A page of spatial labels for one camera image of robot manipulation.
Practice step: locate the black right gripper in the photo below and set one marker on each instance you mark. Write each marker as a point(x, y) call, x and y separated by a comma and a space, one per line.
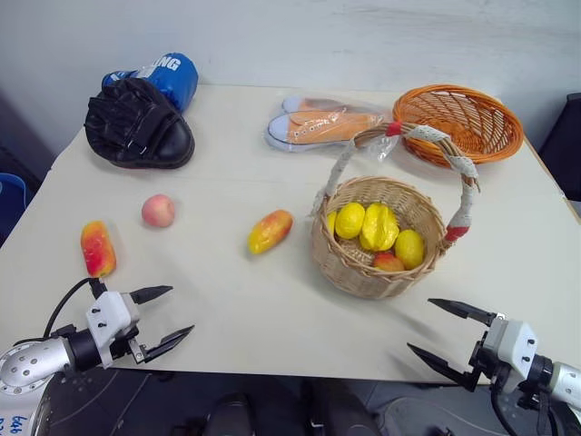
point(479, 359)

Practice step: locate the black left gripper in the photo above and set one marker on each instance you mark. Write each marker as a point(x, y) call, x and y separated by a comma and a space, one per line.
point(121, 347)

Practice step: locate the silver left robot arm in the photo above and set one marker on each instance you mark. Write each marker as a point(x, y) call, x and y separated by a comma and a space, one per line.
point(32, 361)

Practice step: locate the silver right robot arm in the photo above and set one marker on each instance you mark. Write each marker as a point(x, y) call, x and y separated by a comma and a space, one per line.
point(565, 381)

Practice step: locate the red apple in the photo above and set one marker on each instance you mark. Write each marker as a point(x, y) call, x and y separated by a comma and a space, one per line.
point(388, 263)

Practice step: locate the orange wicker basket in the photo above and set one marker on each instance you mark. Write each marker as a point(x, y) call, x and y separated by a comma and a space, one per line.
point(458, 122)

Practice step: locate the red yellow mango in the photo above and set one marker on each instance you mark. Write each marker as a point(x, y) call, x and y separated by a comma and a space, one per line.
point(270, 231)
point(97, 249)

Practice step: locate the yellow lemon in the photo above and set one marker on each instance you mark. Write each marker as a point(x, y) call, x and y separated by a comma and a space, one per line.
point(409, 249)
point(350, 220)

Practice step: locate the pink peach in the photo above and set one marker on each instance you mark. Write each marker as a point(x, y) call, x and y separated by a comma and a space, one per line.
point(158, 211)

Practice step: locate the dark rounded shape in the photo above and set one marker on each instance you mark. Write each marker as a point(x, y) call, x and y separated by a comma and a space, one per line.
point(229, 415)

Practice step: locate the yellow starfruit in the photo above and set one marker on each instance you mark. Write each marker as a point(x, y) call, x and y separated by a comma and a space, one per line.
point(379, 227)

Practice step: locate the blue bin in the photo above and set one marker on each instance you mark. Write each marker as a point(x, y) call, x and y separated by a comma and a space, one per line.
point(10, 195)

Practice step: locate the black boxing focus mitt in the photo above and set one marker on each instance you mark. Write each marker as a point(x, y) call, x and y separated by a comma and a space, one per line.
point(131, 122)

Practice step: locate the orange canvas sneakers pair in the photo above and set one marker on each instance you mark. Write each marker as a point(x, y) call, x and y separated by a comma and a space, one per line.
point(381, 145)

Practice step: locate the blue boxing glove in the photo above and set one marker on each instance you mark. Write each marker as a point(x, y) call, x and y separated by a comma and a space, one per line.
point(174, 79)

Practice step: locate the orange canvas sneaker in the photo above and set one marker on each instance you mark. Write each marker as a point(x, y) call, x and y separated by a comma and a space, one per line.
point(327, 105)
point(313, 131)

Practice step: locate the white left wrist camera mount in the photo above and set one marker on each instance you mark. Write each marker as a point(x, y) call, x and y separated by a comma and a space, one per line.
point(109, 313)

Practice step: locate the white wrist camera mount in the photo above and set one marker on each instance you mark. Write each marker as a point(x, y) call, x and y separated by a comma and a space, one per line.
point(109, 313)
point(515, 349)

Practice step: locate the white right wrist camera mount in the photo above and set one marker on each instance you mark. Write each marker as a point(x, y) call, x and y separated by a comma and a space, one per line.
point(515, 349)

